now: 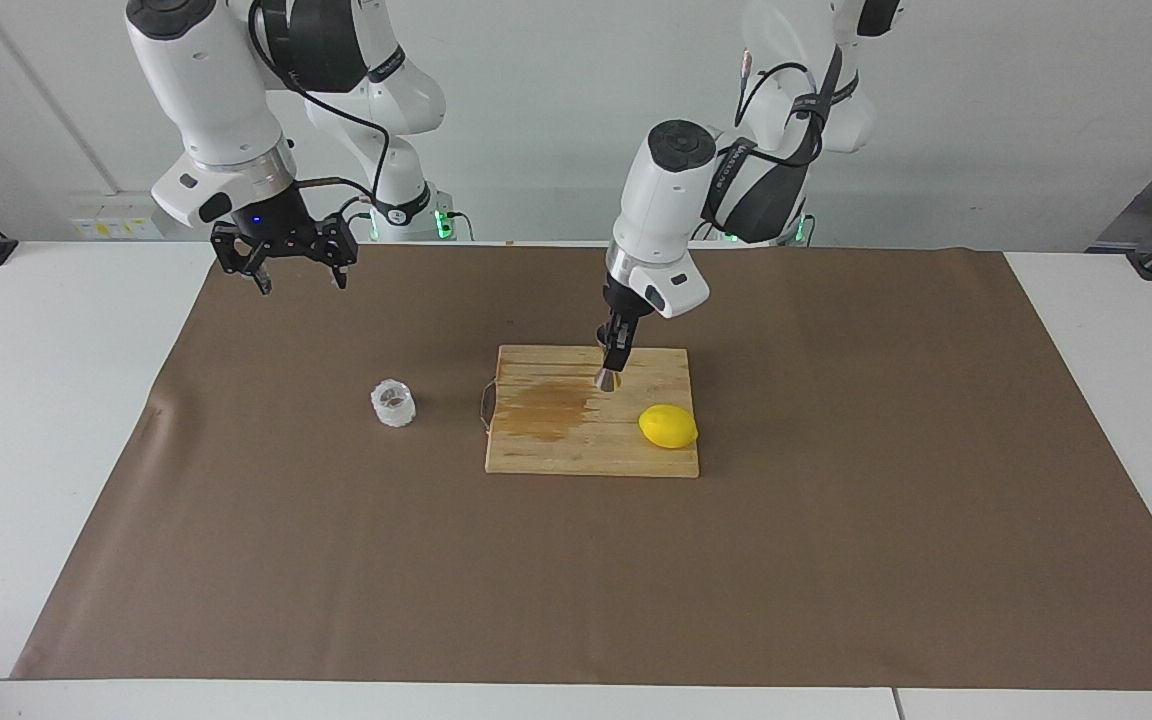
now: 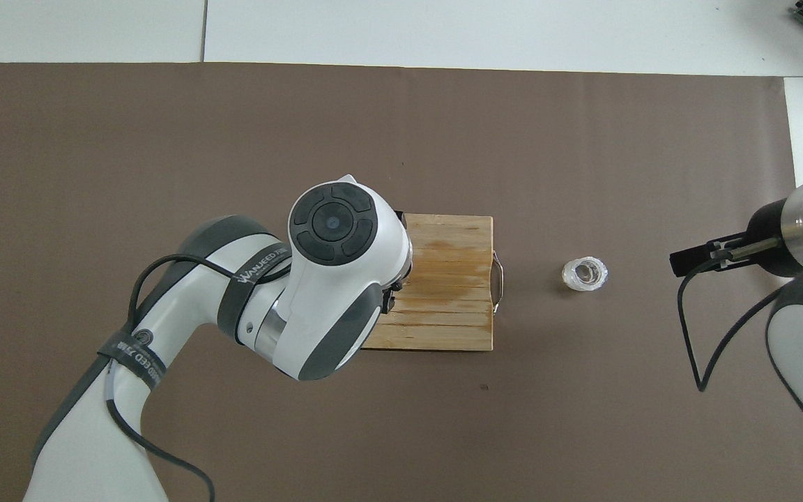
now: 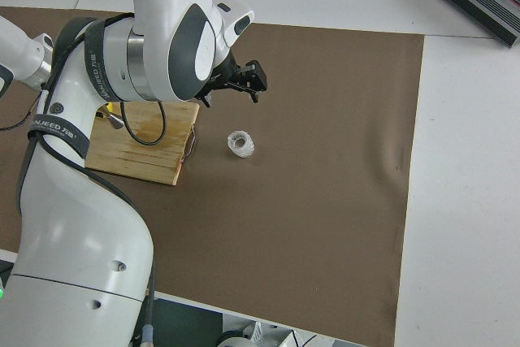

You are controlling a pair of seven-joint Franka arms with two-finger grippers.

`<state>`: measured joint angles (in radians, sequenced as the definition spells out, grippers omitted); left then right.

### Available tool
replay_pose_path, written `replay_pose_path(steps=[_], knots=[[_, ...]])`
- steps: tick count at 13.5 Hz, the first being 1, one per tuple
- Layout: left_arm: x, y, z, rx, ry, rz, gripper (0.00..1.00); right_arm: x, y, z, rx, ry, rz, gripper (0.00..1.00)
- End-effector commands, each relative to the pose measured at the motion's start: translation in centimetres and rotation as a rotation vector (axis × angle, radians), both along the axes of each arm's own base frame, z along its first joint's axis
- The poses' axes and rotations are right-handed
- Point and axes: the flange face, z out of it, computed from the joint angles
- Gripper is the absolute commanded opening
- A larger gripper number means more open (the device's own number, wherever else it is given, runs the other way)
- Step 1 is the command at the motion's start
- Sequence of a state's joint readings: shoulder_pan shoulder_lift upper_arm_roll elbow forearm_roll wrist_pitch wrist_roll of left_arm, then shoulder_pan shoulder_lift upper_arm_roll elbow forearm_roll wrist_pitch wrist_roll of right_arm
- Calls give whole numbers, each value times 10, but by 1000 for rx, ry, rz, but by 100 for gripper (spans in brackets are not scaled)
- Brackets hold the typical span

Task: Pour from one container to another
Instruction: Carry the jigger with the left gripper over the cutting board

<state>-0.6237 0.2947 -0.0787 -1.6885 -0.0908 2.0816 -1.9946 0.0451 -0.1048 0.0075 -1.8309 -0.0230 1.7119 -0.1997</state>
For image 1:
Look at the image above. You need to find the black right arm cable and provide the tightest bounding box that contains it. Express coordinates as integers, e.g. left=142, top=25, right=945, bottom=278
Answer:
left=248, top=0, right=393, bottom=216

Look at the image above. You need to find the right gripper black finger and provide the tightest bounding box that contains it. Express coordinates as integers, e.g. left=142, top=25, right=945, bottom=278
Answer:
left=321, top=213, right=359, bottom=291
left=211, top=222, right=273, bottom=297

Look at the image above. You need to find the wooden cutting board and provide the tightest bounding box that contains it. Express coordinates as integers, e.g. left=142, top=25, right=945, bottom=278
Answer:
left=479, top=345, right=700, bottom=479

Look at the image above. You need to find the clear glass cup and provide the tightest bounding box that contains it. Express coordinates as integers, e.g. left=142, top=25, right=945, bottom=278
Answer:
left=370, top=377, right=418, bottom=430

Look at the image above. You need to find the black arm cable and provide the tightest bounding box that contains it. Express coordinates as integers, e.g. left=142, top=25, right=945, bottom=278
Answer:
left=248, top=0, right=393, bottom=216
left=736, top=45, right=842, bottom=151

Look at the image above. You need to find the brown paper table mat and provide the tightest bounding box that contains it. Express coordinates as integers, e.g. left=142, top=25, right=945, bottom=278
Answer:
left=11, top=240, right=1152, bottom=691

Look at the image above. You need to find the yellow lemon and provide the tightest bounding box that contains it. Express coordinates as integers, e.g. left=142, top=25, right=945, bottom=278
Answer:
left=638, top=403, right=699, bottom=450

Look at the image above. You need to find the white wall socket strip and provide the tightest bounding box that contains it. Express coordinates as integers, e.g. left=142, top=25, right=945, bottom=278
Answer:
left=69, top=192, right=172, bottom=241

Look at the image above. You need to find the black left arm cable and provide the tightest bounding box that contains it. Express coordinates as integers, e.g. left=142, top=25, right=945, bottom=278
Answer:
left=736, top=45, right=842, bottom=151

